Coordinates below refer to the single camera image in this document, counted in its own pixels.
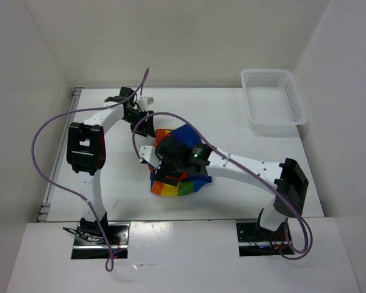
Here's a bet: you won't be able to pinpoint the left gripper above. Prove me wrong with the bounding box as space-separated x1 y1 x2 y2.
123 109 156 138

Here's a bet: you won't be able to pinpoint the rainbow striped shorts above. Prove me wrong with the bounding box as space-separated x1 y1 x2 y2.
148 125 212 197

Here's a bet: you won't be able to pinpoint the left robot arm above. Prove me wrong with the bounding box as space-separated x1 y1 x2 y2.
66 87 156 244

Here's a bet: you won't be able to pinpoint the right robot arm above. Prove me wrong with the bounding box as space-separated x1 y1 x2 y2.
143 136 309 240

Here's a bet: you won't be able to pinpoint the white plastic basket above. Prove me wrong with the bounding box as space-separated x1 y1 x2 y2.
240 68 307 128

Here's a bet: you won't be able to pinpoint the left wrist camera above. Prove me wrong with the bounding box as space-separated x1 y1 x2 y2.
137 96 154 112

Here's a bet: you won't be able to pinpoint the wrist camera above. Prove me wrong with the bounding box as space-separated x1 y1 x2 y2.
137 96 154 112
139 145 162 169

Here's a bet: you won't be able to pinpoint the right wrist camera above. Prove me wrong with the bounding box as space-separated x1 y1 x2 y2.
139 145 162 169

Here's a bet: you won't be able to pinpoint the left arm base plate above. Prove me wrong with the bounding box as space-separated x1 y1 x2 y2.
64 222 131 260

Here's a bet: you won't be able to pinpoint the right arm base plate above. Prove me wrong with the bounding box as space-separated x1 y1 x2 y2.
236 221 295 257

